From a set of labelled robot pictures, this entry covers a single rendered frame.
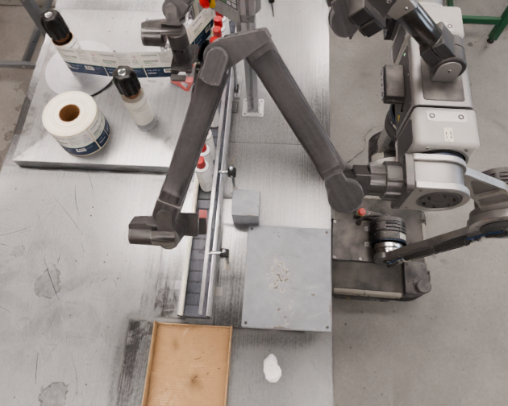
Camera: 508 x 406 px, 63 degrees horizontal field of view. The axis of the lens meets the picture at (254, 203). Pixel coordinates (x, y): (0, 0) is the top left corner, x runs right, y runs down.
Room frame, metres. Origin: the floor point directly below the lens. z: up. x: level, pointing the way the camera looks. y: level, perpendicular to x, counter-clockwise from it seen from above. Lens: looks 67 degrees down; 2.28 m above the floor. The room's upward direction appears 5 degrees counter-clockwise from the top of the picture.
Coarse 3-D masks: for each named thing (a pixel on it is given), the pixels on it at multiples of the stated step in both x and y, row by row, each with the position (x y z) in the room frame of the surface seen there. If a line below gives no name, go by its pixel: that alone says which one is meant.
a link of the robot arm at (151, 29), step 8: (168, 8) 0.91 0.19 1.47; (176, 8) 0.91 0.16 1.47; (168, 16) 0.90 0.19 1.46; (176, 16) 0.90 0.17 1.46; (184, 16) 0.95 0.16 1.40; (144, 24) 0.92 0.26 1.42; (152, 24) 0.92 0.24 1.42; (160, 24) 0.91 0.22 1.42; (168, 24) 0.89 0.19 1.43; (176, 24) 0.89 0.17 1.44; (144, 32) 0.90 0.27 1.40; (152, 32) 0.90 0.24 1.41; (144, 40) 0.89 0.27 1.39; (152, 40) 0.89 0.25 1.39; (160, 40) 0.88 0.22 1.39
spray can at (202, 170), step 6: (198, 162) 0.65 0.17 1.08; (204, 162) 0.66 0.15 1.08; (198, 168) 0.65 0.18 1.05; (204, 168) 0.65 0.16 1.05; (198, 174) 0.64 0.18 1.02; (204, 174) 0.64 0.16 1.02; (210, 174) 0.66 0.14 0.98; (198, 180) 0.65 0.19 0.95; (204, 180) 0.64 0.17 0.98; (210, 180) 0.65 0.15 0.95; (204, 186) 0.64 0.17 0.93; (210, 186) 0.64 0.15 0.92
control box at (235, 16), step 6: (210, 0) 1.09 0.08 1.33; (216, 0) 1.08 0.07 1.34; (258, 0) 1.07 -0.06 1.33; (210, 6) 1.10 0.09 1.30; (216, 6) 1.08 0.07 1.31; (222, 6) 1.06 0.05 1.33; (228, 6) 1.05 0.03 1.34; (258, 6) 1.07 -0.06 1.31; (222, 12) 1.07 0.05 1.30; (228, 12) 1.05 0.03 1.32; (234, 12) 1.03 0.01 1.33; (228, 18) 1.05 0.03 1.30; (234, 18) 1.03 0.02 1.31; (240, 18) 1.02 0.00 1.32; (240, 24) 1.02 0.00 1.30
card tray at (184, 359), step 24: (168, 336) 0.14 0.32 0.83; (192, 336) 0.13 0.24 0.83; (216, 336) 0.13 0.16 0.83; (168, 360) 0.06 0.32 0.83; (192, 360) 0.06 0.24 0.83; (216, 360) 0.05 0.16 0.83; (144, 384) 0.00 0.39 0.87; (168, 384) -0.01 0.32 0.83; (192, 384) -0.02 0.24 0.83; (216, 384) -0.02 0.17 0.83
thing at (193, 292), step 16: (224, 112) 0.99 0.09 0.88; (224, 128) 0.91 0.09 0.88; (208, 192) 0.64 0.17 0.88; (208, 208) 0.57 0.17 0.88; (192, 240) 0.46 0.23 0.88; (192, 256) 0.40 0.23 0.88; (192, 272) 0.34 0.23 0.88; (208, 272) 0.33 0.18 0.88; (192, 288) 0.28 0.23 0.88; (208, 288) 0.28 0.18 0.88; (192, 304) 0.23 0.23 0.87
